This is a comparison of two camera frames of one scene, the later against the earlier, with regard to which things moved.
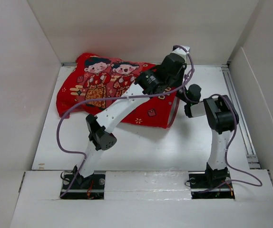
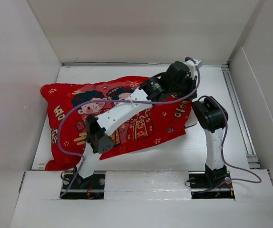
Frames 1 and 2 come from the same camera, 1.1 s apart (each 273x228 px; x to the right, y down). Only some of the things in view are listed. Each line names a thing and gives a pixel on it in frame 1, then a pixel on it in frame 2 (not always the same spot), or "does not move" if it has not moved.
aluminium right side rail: [253, 158] does not move
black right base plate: [215, 187] does not move
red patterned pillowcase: [89, 81] -> [66, 107]
